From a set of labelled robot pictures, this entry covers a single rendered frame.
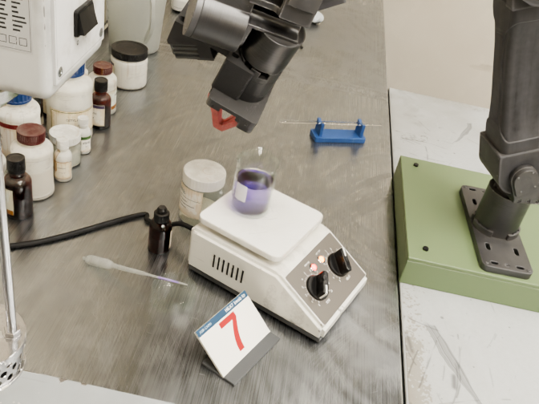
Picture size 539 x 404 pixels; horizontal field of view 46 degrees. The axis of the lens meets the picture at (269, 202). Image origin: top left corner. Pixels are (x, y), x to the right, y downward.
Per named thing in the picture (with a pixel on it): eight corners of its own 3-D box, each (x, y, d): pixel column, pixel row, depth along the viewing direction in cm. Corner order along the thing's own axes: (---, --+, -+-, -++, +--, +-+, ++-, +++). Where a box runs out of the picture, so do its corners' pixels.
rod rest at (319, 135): (358, 134, 120) (363, 117, 118) (365, 143, 118) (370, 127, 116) (309, 133, 117) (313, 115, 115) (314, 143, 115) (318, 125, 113)
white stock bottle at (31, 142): (62, 191, 91) (62, 131, 85) (30, 207, 87) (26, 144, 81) (37, 175, 93) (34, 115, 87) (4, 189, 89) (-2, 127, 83)
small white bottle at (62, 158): (55, 172, 94) (54, 133, 90) (73, 173, 95) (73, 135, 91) (52, 182, 92) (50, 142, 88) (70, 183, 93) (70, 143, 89)
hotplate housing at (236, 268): (364, 289, 85) (380, 243, 80) (318, 347, 75) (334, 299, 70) (228, 217, 92) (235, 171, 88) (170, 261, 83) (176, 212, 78)
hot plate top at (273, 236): (325, 220, 82) (326, 214, 82) (277, 265, 73) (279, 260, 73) (248, 181, 87) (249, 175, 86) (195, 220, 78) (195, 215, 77)
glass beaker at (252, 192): (265, 228, 78) (277, 172, 73) (223, 216, 78) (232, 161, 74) (274, 201, 83) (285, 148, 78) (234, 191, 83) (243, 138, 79)
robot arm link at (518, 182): (519, 168, 81) (559, 171, 82) (491, 134, 88) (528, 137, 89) (500, 208, 84) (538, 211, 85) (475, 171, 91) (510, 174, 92)
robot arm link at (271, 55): (226, 67, 71) (250, 26, 66) (230, 30, 74) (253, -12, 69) (281, 86, 74) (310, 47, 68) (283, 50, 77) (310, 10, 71)
